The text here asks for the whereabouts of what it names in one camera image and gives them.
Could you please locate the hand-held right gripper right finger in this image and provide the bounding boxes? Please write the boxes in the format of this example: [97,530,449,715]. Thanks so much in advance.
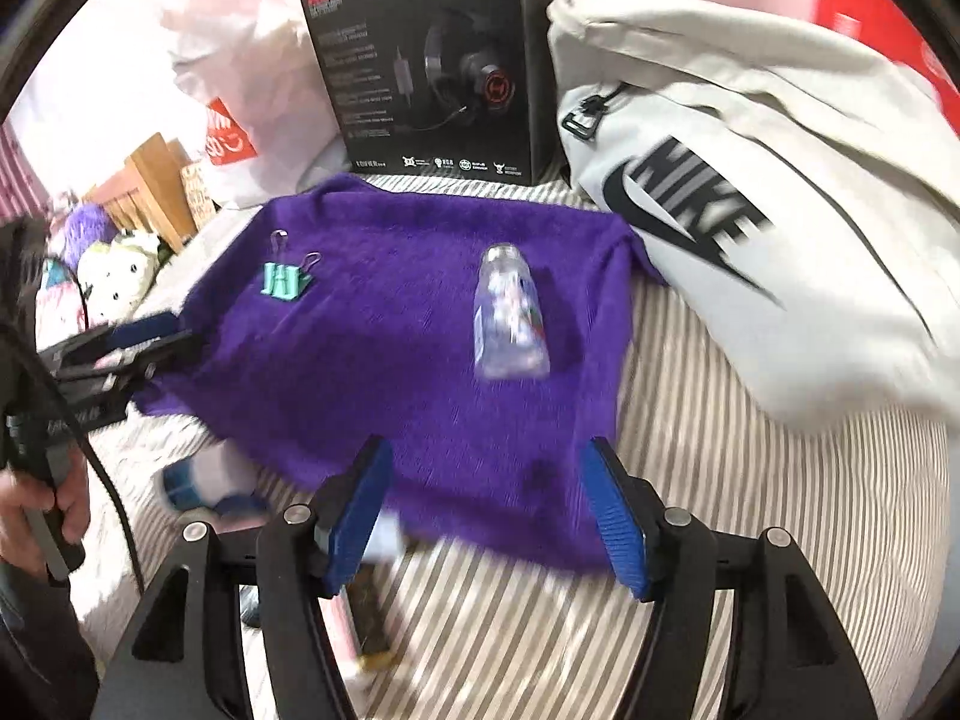
[581,436,878,720]

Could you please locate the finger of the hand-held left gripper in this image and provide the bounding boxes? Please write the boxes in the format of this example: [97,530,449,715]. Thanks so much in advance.
[52,330,205,425]
[37,313,181,372]

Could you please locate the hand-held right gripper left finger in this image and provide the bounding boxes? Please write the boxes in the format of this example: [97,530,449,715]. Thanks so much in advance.
[94,435,395,720]

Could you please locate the pink pen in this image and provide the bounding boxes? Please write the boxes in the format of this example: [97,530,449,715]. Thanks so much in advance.
[322,583,376,691]

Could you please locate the white and blue tube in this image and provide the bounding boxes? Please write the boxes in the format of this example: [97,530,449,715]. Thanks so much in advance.
[161,441,263,515]

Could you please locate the person's left forearm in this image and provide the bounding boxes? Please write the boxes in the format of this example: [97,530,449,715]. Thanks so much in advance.
[0,561,100,720]

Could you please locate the person's left hand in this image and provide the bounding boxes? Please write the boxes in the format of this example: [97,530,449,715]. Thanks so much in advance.
[0,457,92,565]

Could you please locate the white flower-print pillow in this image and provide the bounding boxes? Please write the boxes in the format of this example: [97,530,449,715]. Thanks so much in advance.
[75,229,162,327]

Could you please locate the dark brown small box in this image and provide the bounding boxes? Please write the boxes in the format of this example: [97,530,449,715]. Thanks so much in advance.
[349,568,396,670]

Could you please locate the purple plush pillow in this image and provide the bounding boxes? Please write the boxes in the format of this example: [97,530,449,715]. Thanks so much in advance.
[64,199,115,271]

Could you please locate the wooden headboard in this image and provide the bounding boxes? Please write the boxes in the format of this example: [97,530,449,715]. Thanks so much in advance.
[82,133,218,254]

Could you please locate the printed brown board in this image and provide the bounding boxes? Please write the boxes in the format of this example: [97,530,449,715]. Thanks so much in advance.
[180,161,220,232]

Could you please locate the green binder clip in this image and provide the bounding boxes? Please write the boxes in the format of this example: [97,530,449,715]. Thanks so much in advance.
[261,229,323,301]

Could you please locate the red striped curtain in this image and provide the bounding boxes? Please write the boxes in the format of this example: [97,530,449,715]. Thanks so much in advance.
[0,120,53,222]

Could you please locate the purple fluffy towel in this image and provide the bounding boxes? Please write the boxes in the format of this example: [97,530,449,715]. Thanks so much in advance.
[135,172,668,578]

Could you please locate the clear plastic bottle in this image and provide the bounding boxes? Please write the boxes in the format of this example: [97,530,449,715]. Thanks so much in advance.
[472,242,552,380]

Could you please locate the white plastic shopping bag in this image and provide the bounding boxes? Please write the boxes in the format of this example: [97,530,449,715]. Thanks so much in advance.
[161,0,346,209]

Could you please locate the black headphone box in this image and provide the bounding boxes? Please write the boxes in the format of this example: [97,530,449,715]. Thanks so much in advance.
[300,0,560,187]

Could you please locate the light grey logo bag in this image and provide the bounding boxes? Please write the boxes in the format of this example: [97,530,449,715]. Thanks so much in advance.
[546,0,960,436]

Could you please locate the red packaging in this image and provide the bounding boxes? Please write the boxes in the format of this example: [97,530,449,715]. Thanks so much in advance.
[814,0,950,110]

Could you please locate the black cable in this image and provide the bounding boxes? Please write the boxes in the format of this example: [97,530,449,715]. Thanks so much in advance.
[0,326,147,595]

